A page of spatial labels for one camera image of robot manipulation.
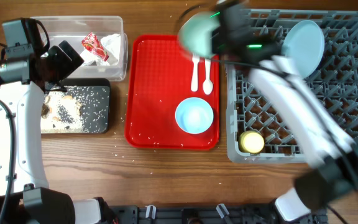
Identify green bowl with food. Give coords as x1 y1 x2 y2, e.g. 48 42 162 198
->
178 12 219 59

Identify white plastic fork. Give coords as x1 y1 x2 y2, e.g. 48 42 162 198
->
191 54 200 92

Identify red snack wrapper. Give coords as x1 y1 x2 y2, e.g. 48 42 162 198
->
81 32 109 61

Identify white plastic spoon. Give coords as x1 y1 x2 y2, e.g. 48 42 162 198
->
203 59 213 95

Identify white napkin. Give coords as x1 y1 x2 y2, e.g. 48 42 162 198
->
80 34 121 67

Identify light blue plate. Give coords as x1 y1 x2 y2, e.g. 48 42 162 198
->
282 20 325 78

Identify light blue bowl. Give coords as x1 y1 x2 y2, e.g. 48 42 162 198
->
175 97 214 134

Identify yellow plastic cup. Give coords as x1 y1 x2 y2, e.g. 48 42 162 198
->
238 131 265 154

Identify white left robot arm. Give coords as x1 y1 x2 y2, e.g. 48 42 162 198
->
0 41 116 223

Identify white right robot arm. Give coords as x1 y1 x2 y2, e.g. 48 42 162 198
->
212 1 358 223

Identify grey dishwasher rack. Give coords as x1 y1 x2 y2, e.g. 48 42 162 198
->
226 9 358 164

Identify spilled rice and peanut shells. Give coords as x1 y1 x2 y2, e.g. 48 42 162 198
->
40 85 110 131

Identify black plastic tray bin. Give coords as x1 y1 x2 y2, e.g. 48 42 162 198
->
40 77 111 134

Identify clear plastic bin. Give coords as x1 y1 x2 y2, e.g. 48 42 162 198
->
36 16 128 82

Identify red serving tray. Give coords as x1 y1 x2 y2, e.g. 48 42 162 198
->
125 34 219 151

